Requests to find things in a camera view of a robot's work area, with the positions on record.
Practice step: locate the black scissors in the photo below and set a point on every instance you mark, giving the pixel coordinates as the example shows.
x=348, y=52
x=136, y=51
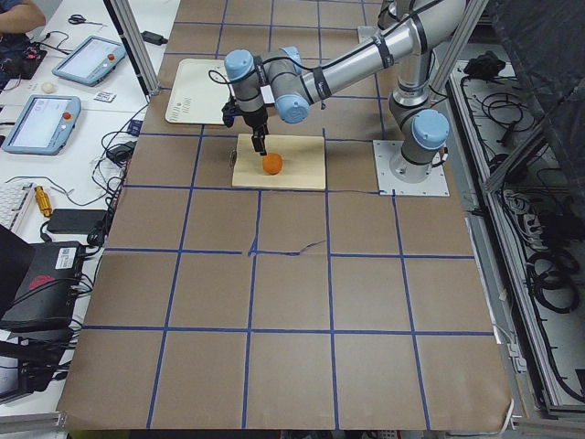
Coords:
x=78, y=19

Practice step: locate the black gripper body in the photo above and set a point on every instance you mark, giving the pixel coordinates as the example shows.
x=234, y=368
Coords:
x=254, y=120

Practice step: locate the near blue teach pendant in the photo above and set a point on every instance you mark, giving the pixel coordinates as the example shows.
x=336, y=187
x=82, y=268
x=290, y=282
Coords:
x=44, y=126

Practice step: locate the white egg-shaped object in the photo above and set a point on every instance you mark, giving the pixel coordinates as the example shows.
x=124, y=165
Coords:
x=48, y=87

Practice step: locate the aluminium frame post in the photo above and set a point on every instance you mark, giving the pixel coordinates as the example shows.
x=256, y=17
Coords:
x=124, y=22

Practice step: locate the black power adapter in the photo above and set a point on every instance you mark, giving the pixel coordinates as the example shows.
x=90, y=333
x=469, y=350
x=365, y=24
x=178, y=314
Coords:
x=153, y=38

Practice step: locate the blue teach pendant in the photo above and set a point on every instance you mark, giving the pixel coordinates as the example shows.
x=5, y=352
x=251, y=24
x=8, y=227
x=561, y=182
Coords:
x=93, y=60
x=44, y=126

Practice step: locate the far blue teach pendant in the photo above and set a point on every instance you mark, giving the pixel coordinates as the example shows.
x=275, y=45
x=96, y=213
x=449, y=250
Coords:
x=93, y=60

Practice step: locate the brass cylinder tool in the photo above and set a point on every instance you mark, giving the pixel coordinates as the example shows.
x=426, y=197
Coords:
x=43, y=202

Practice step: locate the black power brick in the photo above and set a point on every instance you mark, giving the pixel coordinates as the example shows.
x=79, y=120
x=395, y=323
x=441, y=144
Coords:
x=75, y=221

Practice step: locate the orange fruit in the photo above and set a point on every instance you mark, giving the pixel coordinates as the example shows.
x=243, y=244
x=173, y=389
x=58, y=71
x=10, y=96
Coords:
x=272, y=163

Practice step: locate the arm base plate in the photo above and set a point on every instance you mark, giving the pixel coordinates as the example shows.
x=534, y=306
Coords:
x=397, y=177

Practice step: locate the cream bear tray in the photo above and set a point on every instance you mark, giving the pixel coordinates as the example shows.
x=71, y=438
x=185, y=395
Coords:
x=199, y=93

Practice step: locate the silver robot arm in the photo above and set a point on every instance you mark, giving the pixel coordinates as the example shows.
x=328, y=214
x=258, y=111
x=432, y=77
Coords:
x=295, y=87

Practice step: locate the wooden cutting board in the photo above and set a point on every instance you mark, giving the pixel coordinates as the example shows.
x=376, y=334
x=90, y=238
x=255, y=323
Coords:
x=292, y=162

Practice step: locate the small printed card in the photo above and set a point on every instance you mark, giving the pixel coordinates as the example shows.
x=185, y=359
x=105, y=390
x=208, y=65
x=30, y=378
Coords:
x=104, y=96

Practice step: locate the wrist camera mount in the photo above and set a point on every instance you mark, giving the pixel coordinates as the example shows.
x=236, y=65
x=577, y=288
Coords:
x=229, y=112

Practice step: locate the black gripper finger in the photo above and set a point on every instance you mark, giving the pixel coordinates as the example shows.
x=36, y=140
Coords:
x=258, y=142

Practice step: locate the white keyboard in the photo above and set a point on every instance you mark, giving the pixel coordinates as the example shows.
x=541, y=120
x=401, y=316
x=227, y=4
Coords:
x=15, y=199

